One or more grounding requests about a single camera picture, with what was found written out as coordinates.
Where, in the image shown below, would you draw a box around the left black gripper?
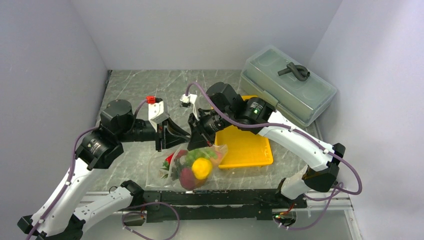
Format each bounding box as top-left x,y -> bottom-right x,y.
117,115 -> 191,152

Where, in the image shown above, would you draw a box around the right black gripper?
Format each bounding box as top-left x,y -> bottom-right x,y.
187,108 -> 234,151

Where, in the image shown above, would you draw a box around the green toy grapes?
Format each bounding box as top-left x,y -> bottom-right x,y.
184,148 -> 218,166

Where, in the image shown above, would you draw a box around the toy peach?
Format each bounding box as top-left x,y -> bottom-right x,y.
174,149 -> 188,161

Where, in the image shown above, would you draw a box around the yellow toy lemon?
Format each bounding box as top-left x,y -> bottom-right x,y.
191,157 -> 214,180

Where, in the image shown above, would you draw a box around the orange toy pineapple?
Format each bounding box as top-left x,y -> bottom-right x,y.
159,160 -> 183,181

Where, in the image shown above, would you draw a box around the clear zip top bag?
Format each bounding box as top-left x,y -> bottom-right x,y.
146,143 -> 228,192

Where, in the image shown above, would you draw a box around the purple toy sweet potato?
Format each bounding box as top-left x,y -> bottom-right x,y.
179,167 -> 196,191

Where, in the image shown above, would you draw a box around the yellow plastic tray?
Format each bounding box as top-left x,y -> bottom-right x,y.
211,95 -> 275,170

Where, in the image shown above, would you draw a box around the red toy chili pepper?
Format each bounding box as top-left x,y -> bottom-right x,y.
162,153 -> 174,168

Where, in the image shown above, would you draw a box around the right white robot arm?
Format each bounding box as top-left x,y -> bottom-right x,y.
188,82 -> 345,208

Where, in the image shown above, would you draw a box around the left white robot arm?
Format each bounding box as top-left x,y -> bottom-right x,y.
17,96 -> 189,240

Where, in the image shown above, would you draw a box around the green translucent storage box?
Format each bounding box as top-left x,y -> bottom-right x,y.
240,45 -> 337,127

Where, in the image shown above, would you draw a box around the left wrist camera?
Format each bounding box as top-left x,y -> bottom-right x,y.
146,96 -> 170,132

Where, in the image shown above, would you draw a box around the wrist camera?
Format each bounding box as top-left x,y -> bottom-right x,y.
146,96 -> 170,132
180,93 -> 200,121

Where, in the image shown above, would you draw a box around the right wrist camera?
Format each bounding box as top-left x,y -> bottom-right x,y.
180,93 -> 200,121

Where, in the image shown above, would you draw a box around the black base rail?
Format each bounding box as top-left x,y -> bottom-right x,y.
124,189 -> 307,223

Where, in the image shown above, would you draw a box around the dark knotted hose piece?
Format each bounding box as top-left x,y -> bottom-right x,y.
277,61 -> 312,81

